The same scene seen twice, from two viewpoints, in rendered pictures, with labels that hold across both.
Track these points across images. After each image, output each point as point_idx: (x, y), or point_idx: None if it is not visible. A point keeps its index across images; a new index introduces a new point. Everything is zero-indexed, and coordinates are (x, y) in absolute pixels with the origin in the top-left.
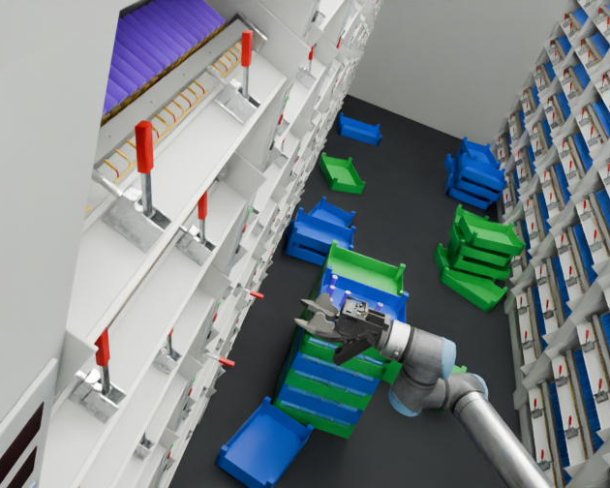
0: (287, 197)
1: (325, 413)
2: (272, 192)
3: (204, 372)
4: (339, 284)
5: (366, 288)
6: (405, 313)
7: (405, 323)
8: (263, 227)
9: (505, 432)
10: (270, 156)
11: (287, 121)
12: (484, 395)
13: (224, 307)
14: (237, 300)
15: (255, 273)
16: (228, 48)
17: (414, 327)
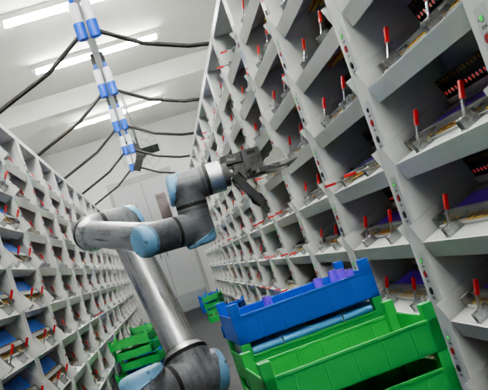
0: (439, 143)
1: None
2: None
3: (383, 244)
4: (346, 295)
5: (300, 299)
6: (226, 316)
7: (208, 164)
8: (341, 102)
9: (125, 222)
10: (272, 18)
11: (282, 3)
12: (135, 226)
13: (321, 131)
14: (364, 179)
15: (396, 197)
16: None
17: (200, 166)
